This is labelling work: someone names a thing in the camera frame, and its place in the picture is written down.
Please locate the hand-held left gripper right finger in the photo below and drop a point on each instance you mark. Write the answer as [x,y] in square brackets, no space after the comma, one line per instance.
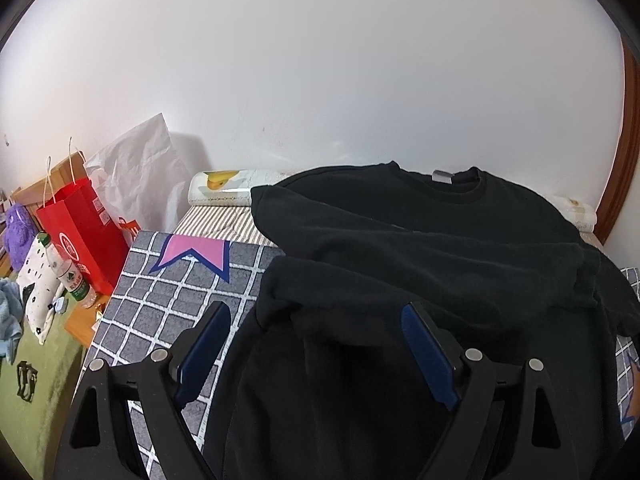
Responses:
[430,355]

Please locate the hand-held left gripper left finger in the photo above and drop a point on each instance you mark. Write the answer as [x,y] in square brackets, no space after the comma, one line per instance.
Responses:
[200,355]

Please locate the black sweatshirt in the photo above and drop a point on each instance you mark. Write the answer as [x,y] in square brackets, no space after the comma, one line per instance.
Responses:
[400,240]

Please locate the grey checked star bedsheet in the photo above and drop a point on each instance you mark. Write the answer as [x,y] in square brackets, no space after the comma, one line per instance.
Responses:
[165,300]

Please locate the wooden nightstand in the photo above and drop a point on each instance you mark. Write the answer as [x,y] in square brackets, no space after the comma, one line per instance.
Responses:
[85,325]

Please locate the striped mattress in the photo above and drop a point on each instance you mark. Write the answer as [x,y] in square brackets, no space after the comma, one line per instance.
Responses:
[220,222]

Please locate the clear water bottle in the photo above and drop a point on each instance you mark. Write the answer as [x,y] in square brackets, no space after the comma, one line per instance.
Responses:
[67,272]

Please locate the green blanket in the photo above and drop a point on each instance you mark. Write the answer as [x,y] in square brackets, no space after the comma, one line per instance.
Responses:
[45,400]

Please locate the red paper bag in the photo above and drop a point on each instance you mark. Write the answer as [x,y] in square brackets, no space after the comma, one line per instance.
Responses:
[80,230]

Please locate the black plastic clip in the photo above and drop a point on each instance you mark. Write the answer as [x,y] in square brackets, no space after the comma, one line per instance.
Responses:
[26,380]

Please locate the white spotted pillow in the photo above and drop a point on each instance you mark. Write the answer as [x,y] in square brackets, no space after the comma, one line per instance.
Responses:
[37,285]

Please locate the light blue cloth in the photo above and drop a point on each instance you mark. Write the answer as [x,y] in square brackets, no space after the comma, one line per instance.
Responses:
[9,315]

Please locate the white plastic bag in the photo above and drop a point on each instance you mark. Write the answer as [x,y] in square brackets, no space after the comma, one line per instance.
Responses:
[135,170]

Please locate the purple plush toy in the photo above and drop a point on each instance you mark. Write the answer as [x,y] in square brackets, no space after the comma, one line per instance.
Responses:
[20,235]

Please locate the wooden headboard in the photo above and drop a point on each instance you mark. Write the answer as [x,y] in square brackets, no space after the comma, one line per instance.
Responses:
[55,175]

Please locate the wooden door frame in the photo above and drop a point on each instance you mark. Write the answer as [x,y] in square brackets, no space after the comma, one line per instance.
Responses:
[625,160]

